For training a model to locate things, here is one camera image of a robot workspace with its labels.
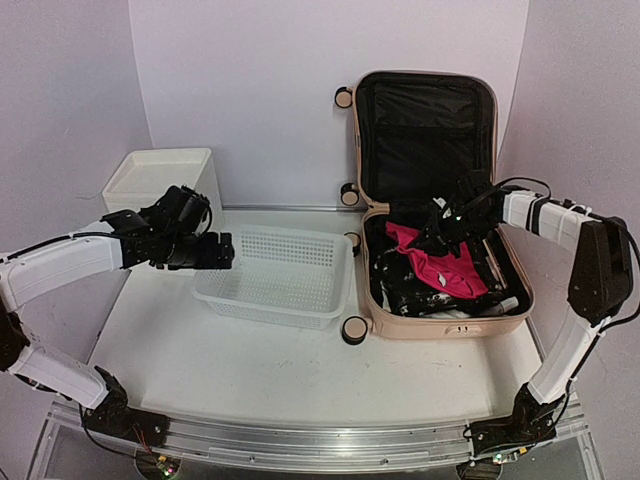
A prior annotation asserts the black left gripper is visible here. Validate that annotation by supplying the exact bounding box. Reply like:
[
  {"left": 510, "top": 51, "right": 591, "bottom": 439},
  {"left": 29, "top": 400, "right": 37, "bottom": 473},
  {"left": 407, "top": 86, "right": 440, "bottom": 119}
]
[{"left": 161, "top": 232, "right": 235, "bottom": 271}]

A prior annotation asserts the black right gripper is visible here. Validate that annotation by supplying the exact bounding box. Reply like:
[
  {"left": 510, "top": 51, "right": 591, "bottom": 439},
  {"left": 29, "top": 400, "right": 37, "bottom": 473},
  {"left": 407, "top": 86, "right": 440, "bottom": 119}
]
[{"left": 407, "top": 207, "right": 498, "bottom": 259}]

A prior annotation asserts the magenta garment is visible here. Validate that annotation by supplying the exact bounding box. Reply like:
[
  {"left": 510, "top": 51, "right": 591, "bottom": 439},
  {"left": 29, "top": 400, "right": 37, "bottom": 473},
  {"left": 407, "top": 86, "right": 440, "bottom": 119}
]
[{"left": 385, "top": 221, "right": 489, "bottom": 300}]

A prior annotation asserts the black white patterned garment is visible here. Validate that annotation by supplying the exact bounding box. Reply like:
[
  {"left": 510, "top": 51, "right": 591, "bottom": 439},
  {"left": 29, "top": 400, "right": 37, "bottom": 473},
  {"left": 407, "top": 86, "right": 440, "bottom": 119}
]
[{"left": 371, "top": 248, "right": 480, "bottom": 317}]

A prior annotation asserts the white perforated plastic basket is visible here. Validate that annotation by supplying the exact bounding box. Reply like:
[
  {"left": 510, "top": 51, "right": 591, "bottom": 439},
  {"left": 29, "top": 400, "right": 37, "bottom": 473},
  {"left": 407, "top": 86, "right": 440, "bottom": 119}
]
[{"left": 191, "top": 224, "right": 354, "bottom": 330}]

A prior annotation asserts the pink hard-shell suitcase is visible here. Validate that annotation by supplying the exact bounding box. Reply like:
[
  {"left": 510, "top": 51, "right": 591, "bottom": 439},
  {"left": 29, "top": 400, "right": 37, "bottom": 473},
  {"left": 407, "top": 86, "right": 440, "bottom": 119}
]
[{"left": 334, "top": 71, "right": 534, "bottom": 344}]

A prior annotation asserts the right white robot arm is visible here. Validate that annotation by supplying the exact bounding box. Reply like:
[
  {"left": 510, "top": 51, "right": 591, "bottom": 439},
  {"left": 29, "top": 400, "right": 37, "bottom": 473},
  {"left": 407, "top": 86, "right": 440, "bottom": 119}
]
[{"left": 416, "top": 172, "right": 639, "bottom": 406}]

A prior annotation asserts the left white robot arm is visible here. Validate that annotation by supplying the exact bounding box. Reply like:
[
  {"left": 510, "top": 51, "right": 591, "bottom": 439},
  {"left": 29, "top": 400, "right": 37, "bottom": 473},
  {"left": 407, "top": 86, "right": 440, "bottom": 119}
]
[{"left": 1, "top": 186, "right": 235, "bottom": 437}]

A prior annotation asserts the white drawer cabinet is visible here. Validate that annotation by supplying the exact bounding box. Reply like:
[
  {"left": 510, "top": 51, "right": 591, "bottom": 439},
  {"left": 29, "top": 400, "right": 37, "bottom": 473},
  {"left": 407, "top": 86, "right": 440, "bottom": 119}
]
[{"left": 102, "top": 148, "right": 224, "bottom": 230}]

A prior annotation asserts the white tube bottle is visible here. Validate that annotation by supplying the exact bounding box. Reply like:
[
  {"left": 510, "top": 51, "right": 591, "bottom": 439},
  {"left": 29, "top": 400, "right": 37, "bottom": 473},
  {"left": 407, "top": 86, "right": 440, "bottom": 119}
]
[{"left": 481, "top": 297, "right": 519, "bottom": 317}]

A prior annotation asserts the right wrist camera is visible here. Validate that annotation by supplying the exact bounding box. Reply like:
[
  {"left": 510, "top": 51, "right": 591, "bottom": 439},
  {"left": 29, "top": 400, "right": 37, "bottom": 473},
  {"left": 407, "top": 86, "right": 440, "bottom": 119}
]
[{"left": 432, "top": 197, "right": 451, "bottom": 218}]

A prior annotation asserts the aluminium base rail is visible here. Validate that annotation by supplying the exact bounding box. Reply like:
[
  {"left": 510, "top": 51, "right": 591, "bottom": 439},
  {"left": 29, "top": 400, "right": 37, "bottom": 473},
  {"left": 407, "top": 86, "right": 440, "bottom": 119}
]
[{"left": 50, "top": 400, "right": 602, "bottom": 479}]

